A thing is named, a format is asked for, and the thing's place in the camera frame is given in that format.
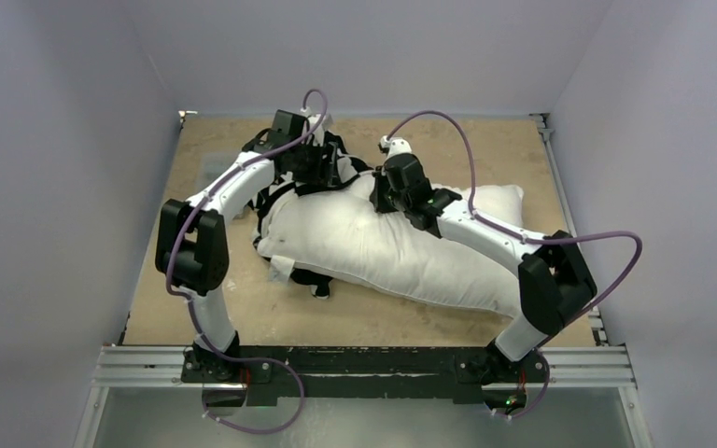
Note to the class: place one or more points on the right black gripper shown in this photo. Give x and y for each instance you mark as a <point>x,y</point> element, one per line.
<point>386,194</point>

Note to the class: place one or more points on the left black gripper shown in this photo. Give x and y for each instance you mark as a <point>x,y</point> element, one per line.
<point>324,174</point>

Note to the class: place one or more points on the black white checkered pillowcase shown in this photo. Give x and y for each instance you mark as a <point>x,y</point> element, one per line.
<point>303,185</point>

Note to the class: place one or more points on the white pillow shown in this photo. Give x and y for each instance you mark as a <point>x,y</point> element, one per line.
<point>339,234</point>

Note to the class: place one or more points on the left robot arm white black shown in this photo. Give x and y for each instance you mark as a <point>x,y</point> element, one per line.
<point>192,250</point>

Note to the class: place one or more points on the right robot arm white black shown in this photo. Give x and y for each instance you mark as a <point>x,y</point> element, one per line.
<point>554,281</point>

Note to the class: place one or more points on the clear plastic organizer box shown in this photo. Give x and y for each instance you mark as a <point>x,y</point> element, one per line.
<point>213,165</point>

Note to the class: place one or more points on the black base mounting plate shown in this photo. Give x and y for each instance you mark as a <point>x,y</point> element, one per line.
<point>464,375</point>

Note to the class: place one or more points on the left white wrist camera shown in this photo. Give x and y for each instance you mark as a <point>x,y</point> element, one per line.
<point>316,123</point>

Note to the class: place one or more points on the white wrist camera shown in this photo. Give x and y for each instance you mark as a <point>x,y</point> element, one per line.
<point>394,146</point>
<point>316,123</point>

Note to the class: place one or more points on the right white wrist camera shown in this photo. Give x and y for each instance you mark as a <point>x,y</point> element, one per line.
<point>394,146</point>

